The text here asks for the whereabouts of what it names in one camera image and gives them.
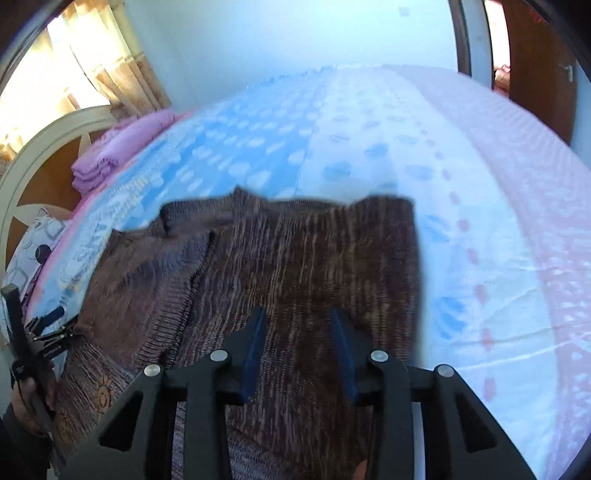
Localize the silver door handle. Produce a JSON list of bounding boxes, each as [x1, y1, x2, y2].
[[559, 64, 575, 83]]

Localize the cream wooden headboard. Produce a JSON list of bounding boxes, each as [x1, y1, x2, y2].
[[1, 106, 116, 270]]

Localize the brown wooden door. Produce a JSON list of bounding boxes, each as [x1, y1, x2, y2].
[[502, 0, 577, 144]]

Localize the folded purple quilt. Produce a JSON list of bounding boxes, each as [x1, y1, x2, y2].
[[71, 110, 176, 195]]

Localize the blue printed bed blanket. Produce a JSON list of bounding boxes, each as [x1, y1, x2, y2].
[[30, 66, 590, 479]]

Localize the brown knitted sweater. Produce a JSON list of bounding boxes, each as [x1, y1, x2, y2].
[[53, 188, 420, 479]]

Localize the dark sleeved left forearm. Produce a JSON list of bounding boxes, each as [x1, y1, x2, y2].
[[1, 404, 53, 480]]

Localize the person's left hand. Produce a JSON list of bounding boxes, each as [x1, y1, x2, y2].
[[11, 362, 57, 435]]

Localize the white patterned pillow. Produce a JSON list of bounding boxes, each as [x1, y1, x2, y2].
[[1, 208, 71, 325]]

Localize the beige patterned curtain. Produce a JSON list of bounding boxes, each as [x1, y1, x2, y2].
[[61, 1, 171, 117]]

